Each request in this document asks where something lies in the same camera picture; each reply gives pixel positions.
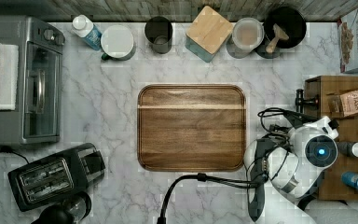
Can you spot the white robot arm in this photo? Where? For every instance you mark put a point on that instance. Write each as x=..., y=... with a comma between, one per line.
x=288, y=163

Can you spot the wooden cutting board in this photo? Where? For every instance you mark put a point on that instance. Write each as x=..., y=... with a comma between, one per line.
x=191, y=127

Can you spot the dark empty cup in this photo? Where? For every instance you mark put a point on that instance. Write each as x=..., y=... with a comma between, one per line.
x=158, y=32

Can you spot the teal container with wooden lid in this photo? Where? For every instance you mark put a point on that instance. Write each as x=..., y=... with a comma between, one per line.
x=207, y=33

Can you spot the clear lidded jar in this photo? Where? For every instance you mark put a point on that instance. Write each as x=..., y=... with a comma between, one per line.
x=247, y=35

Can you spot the wooden scoop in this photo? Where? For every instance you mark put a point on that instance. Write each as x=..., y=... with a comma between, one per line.
x=280, y=34

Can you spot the clear bottle blue label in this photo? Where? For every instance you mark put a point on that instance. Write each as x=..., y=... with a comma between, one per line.
x=85, y=29

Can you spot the black round appliance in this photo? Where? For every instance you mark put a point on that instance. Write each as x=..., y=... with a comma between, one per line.
x=70, y=211

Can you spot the silver toaster oven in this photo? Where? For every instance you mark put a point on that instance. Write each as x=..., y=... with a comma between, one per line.
x=36, y=118

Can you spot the black bowl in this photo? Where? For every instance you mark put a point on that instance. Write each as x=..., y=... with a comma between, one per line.
x=291, y=21

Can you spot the black toaster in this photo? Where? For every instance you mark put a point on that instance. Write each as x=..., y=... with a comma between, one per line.
x=57, y=176

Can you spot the brown tea box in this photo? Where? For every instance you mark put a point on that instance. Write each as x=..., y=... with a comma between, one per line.
x=344, y=104

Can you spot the dark bottle white cap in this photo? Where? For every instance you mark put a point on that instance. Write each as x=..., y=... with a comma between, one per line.
x=349, y=149

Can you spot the blue bottle white cap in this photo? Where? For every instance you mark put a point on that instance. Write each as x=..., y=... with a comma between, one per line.
x=350, y=179

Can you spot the black drawer handle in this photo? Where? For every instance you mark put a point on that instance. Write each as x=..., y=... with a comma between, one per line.
x=301, y=102

